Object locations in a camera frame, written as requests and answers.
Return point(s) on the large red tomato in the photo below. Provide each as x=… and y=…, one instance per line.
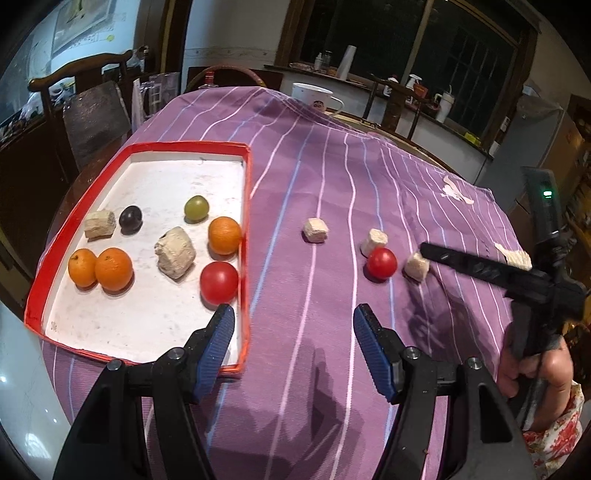
x=219, y=282

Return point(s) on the glass jar dark lid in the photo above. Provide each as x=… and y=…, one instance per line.
x=328, y=60

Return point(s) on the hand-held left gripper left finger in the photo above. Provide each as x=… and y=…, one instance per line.
x=214, y=350

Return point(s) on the dark wooden chair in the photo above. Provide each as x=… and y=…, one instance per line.
x=397, y=110
x=92, y=120

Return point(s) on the person's right hand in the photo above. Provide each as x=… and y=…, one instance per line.
x=556, y=374

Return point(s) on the person's right forearm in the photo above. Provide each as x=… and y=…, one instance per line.
x=561, y=434

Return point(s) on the flat sugarcane peel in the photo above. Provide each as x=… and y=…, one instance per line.
x=516, y=258

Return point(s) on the white paper towel roll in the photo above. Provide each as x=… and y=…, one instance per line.
x=346, y=62

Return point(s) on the small white bottle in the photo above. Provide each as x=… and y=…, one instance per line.
x=319, y=61

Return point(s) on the orange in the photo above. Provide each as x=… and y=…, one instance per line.
x=113, y=269
x=81, y=267
x=225, y=235

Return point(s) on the white tumbler with straw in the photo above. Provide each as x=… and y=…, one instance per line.
x=444, y=106

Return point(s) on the clear glass pitcher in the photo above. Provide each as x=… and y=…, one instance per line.
x=154, y=94

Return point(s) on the grey refrigerator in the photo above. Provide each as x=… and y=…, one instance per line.
x=531, y=147

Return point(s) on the wall poster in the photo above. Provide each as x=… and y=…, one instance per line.
x=83, y=25

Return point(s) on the white spray bottle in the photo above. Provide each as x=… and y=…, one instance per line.
x=414, y=83

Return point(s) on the green tomato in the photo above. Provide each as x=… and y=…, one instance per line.
x=196, y=208

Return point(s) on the red-rimmed white tray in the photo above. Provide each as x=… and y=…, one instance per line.
x=152, y=314

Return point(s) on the purple striped cloth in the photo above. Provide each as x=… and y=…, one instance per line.
x=323, y=286

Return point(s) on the small red tomato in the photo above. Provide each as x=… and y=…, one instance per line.
x=382, y=263

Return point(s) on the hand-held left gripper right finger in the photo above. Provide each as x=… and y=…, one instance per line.
x=376, y=355

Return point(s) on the dark purple plum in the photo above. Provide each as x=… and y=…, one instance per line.
x=130, y=218

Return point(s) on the white cartoon mug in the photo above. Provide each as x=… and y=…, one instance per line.
x=311, y=94

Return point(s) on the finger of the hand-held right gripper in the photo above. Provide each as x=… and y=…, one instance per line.
x=475, y=265

